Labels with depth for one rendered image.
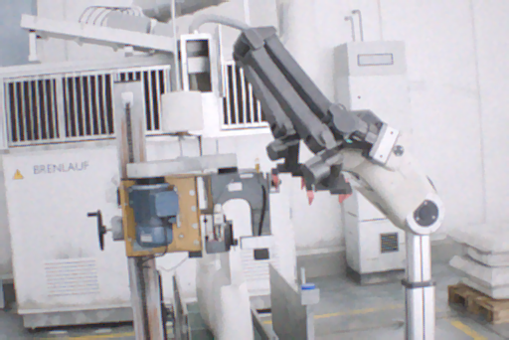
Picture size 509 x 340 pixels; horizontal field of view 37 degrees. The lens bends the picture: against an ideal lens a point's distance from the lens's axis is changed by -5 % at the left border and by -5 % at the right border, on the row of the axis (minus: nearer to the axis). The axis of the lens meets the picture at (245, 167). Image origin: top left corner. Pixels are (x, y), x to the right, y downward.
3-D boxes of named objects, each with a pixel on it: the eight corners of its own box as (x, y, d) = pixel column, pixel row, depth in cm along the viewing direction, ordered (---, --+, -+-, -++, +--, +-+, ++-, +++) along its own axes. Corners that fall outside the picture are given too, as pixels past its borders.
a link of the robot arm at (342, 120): (269, 13, 242) (258, 30, 250) (238, 30, 235) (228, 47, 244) (361, 125, 236) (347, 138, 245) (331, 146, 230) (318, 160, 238)
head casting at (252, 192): (272, 235, 334) (267, 164, 332) (214, 240, 331) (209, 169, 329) (261, 226, 363) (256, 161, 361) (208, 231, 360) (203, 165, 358)
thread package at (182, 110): (206, 131, 308) (203, 87, 307) (163, 135, 306) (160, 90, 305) (202, 131, 324) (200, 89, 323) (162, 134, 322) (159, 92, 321)
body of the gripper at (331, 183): (310, 178, 242) (313, 161, 237) (342, 176, 244) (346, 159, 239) (314, 194, 238) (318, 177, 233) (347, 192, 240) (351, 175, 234)
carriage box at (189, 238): (203, 251, 330) (197, 176, 328) (122, 256, 325) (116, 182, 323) (199, 242, 354) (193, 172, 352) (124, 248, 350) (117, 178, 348)
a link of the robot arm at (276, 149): (289, 119, 292) (279, 131, 299) (264, 126, 286) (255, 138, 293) (305, 146, 288) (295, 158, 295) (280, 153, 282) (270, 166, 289)
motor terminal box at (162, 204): (181, 220, 305) (178, 190, 304) (157, 224, 300) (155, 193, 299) (171, 219, 312) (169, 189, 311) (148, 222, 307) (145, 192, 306)
